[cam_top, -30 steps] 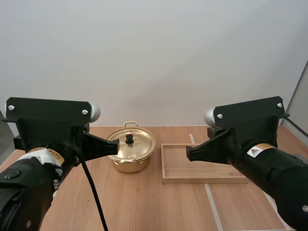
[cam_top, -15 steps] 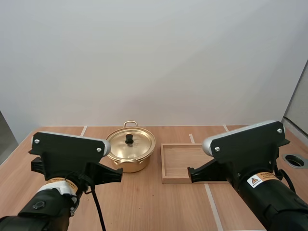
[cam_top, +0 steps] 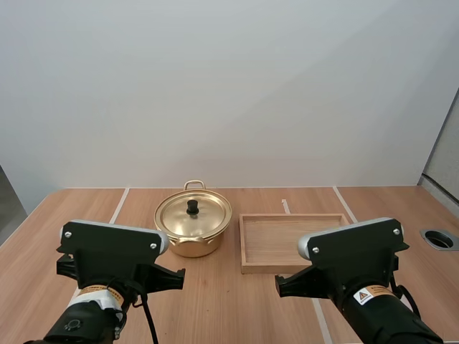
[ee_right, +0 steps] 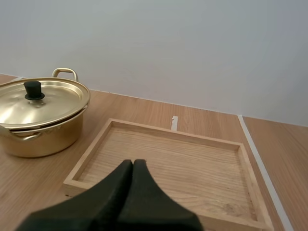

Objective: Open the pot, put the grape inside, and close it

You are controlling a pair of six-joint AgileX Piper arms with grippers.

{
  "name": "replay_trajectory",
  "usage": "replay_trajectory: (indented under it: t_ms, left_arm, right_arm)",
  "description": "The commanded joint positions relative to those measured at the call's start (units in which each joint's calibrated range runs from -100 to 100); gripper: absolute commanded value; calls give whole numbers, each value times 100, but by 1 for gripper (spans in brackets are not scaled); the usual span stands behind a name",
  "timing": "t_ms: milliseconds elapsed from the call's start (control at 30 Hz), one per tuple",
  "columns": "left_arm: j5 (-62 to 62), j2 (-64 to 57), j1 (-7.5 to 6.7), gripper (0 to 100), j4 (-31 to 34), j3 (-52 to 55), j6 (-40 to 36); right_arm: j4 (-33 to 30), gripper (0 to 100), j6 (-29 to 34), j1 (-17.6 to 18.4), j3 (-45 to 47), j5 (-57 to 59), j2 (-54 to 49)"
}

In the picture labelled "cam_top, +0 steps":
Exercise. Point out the gold lid with black knob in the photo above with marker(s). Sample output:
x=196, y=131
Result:
x=177, y=222

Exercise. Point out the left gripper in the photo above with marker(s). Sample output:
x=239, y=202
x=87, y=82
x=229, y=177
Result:
x=161, y=281

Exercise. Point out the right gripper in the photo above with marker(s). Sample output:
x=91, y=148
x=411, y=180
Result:
x=301, y=285

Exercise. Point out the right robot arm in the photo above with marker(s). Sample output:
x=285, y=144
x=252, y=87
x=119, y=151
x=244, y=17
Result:
x=387, y=322

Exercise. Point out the shallow wooden tray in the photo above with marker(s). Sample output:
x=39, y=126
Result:
x=269, y=243

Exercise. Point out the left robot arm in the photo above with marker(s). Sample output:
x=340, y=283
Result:
x=82, y=322

